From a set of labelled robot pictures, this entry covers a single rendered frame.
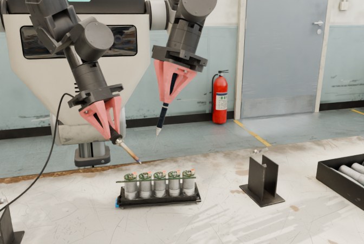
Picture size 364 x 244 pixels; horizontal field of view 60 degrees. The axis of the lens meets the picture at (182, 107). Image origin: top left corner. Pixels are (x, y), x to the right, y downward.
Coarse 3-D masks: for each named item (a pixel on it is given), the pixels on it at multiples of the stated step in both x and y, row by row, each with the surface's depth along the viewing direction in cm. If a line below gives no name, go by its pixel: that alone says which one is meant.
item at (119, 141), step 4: (116, 140) 64; (120, 140) 63; (120, 144) 63; (124, 144) 63; (124, 148) 63; (128, 148) 63; (128, 152) 62; (132, 152) 62; (132, 156) 62; (136, 156) 62; (136, 160) 61
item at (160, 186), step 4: (164, 180) 61; (156, 184) 61; (160, 184) 61; (164, 184) 61; (156, 188) 61; (160, 188) 61; (164, 188) 61; (156, 192) 61; (160, 192) 61; (164, 192) 61; (156, 196) 61; (160, 196) 61
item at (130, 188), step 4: (128, 176) 60; (124, 180) 60; (128, 180) 60; (128, 184) 60; (132, 184) 60; (136, 184) 61; (128, 188) 60; (132, 188) 60; (136, 188) 61; (128, 192) 60; (132, 192) 60; (136, 192) 61; (128, 196) 61; (132, 196) 61; (136, 196) 61
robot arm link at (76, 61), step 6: (72, 42) 63; (66, 48) 64; (72, 48) 63; (66, 54) 64; (72, 54) 63; (72, 60) 64; (78, 60) 63; (72, 66) 64; (78, 66) 63; (90, 66) 65
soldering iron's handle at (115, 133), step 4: (84, 104) 69; (96, 116) 66; (100, 124) 65; (112, 128) 65; (112, 132) 64; (116, 132) 65; (112, 136) 64; (116, 136) 63; (120, 136) 64; (112, 140) 63
